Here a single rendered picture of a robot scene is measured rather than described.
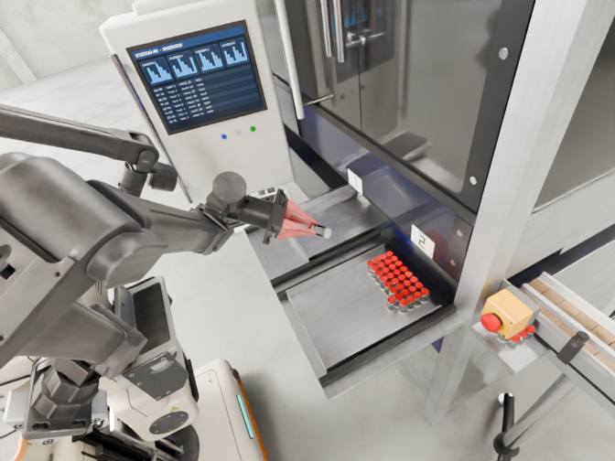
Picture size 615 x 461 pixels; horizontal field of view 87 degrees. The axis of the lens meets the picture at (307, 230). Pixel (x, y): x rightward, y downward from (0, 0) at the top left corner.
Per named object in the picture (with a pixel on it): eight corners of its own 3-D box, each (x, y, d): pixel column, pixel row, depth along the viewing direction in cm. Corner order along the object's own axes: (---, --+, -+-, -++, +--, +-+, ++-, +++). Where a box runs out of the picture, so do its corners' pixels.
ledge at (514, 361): (510, 305, 86) (512, 302, 85) (557, 347, 77) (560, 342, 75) (469, 330, 83) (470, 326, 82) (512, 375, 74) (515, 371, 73)
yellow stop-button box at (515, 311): (502, 301, 77) (512, 284, 72) (530, 325, 72) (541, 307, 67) (478, 316, 75) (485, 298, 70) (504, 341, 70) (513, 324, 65)
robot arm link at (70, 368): (46, 371, 50) (74, 392, 50) (76, 326, 47) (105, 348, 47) (92, 340, 59) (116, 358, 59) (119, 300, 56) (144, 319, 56)
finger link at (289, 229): (324, 206, 65) (279, 192, 63) (318, 238, 62) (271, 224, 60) (316, 219, 71) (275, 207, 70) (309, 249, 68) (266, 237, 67)
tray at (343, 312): (383, 251, 104) (383, 243, 101) (440, 312, 86) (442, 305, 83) (287, 297, 97) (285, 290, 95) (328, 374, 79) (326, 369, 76)
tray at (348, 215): (357, 187, 130) (356, 180, 128) (396, 223, 112) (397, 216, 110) (280, 220, 123) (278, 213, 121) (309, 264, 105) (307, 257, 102)
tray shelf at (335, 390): (350, 185, 135) (350, 181, 134) (487, 310, 86) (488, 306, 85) (243, 230, 125) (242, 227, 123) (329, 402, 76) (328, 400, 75)
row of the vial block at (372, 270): (372, 268, 99) (372, 259, 96) (408, 313, 87) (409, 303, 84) (365, 271, 99) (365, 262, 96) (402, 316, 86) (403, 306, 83)
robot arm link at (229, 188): (180, 226, 62) (215, 253, 63) (168, 209, 51) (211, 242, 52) (221, 183, 66) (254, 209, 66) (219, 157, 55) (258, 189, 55)
